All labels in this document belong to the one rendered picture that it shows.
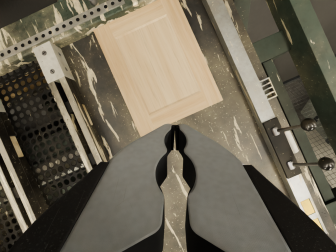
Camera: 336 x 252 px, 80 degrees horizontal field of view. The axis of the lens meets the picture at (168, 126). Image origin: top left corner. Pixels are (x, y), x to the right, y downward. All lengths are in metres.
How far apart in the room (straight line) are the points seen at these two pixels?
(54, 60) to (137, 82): 0.27
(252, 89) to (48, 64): 0.67
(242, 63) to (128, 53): 0.39
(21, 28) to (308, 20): 0.95
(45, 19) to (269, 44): 0.79
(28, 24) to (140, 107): 0.47
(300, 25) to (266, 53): 0.12
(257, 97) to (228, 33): 0.23
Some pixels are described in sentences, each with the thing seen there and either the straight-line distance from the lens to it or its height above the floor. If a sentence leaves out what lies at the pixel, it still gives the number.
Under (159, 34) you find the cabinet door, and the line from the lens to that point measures 0.77.
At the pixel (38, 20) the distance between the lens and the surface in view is 0.88.
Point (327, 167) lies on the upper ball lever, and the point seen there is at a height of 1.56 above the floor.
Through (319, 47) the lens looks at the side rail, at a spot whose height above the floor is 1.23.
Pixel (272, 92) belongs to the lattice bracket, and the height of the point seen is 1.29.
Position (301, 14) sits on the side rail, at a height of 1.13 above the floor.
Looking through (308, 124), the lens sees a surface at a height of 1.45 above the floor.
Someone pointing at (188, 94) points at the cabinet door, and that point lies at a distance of 0.71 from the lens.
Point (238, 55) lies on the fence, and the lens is 0.75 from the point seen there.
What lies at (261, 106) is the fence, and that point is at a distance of 0.74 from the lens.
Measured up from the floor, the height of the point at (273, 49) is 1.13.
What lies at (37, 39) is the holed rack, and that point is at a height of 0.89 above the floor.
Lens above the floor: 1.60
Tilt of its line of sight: 31 degrees down
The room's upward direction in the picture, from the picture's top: 157 degrees clockwise
